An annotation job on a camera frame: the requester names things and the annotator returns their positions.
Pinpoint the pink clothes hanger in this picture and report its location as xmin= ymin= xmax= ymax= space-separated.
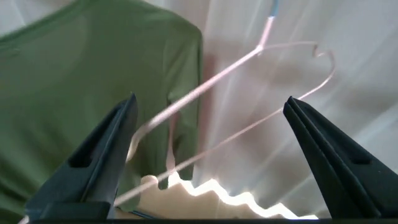
xmin=18 ymin=0 xmax=336 ymax=224

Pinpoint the green printed shirt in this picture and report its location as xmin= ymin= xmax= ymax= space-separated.
xmin=0 ymin=0 xmax=205 ymax=222

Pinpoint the beige curtain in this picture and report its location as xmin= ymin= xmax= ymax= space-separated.
xmin=0 ymin=0 xmax=398 ymax=218

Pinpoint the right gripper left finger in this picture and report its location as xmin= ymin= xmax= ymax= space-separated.
xmin=24 ymin=92 xmax=139 ymax=220

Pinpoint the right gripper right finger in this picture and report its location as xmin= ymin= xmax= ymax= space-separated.
xmin=282 ymin=96 xmax=398 ymax=218

